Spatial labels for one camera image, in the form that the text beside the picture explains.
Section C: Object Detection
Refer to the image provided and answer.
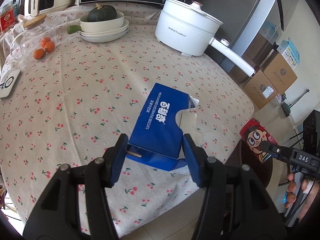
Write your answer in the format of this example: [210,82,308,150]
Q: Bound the red milk drink can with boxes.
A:
[240,118,277,163]

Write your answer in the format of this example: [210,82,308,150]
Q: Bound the blue biscuit box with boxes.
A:
[127,83,199,171]

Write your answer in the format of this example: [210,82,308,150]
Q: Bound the brown plastic trash bin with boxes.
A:
[226,140,273,187]

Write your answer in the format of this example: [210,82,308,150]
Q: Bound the person's right hand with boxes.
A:
[284,172,320,223]

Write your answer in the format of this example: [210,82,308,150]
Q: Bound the lower cardboard box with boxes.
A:
[244,70,278,109]

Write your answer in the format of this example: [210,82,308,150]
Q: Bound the cardboard box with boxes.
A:
[261,51,298,94]
[244,70,278,109]

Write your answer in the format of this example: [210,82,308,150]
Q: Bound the upper cardboard box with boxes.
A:
[261,51,298,94]

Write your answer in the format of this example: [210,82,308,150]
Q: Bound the cherry print tablecloth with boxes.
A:
[1,2,254,222]

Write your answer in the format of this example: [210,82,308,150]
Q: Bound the blue white carton box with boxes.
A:
[277,38,300,69]

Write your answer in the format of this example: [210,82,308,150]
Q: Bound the grey steel refrigerator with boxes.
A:
[184,0,286,73]

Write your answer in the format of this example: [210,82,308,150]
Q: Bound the orange tangerine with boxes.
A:
[44,41,55,53]
[40,37,51,48]
[33,48,46,60]

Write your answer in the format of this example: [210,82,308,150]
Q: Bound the white electric cooking pot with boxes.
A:
[155,0,255,77]

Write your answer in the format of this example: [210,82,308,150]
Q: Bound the glass jar with wooden lid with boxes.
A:
[10,14,57,62]

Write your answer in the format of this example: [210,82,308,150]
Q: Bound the stacked white plates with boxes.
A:
[80,19,129,43]

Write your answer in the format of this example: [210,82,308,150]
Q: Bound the dark green pumpkin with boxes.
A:
[87,3,117,22]

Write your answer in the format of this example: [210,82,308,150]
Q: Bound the red label jar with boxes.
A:
[0,4,15,33]

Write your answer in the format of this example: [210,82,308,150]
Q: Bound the dustpan with handle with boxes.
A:
[281,89,310,117]

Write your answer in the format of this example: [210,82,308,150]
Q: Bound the white wireless charger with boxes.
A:
[0,69,22,100]

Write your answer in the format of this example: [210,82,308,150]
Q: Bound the cream handled baking dish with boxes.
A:
[67,11,124,34]

